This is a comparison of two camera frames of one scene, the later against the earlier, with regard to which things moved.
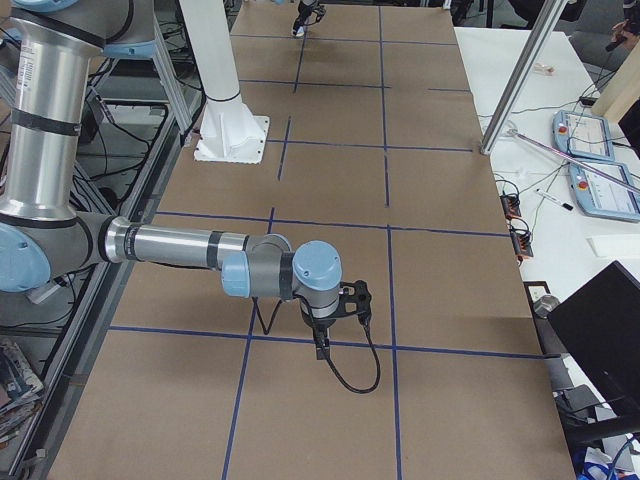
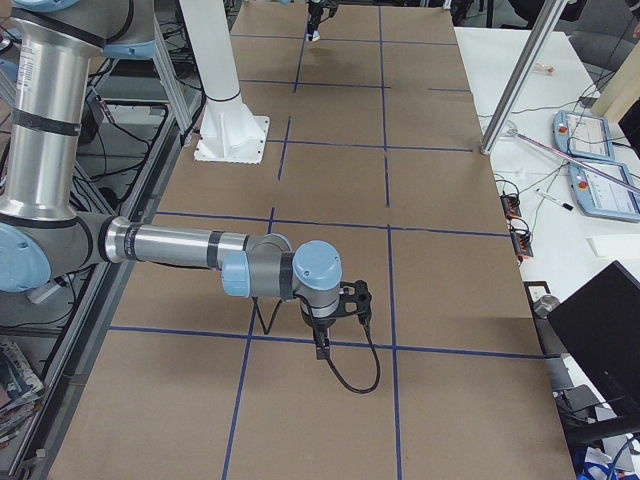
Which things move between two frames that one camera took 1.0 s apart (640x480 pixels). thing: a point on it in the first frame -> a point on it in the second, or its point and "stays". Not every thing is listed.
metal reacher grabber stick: x=513 y=132 stays
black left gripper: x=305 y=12 -> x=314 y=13
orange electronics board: x=511 y=205 stays
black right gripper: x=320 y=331 stays
